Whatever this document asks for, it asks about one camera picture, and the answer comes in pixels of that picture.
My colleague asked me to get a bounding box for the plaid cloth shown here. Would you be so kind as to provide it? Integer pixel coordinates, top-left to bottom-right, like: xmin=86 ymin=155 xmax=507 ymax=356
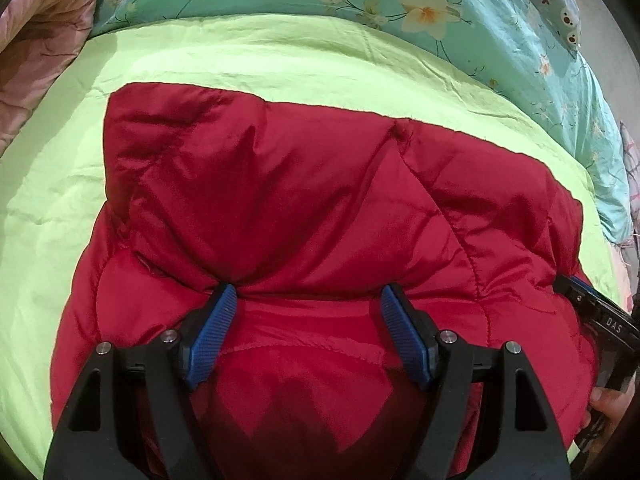
xmin=620 ymin=122 xmax=640 ymax=200

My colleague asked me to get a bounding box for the pink folded quilt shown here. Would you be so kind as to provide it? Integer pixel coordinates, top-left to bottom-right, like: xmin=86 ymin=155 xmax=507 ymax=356
xmin=1 ymin=0 xmax=98 ymax=151

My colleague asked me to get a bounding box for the person's right hand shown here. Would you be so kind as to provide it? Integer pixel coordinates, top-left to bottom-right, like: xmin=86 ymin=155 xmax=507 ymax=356
xmin=589 ymin=384 xmax=634 ymax=434

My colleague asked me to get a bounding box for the red quilted puffer jacket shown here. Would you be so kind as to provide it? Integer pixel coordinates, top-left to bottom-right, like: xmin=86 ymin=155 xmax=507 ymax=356
xmin=51 ymin=84 xmax=598 ymax=479

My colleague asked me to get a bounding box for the teal floral duvet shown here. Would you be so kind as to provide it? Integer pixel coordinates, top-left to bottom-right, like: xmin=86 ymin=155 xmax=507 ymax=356
xmin=93 ymin=0 xmax=632 ymax=243

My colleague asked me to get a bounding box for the light green bed cover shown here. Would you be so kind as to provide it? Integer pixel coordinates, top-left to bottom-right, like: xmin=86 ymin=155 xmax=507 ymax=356
xmin=1 ymin=14 xmax=623 ymax=476

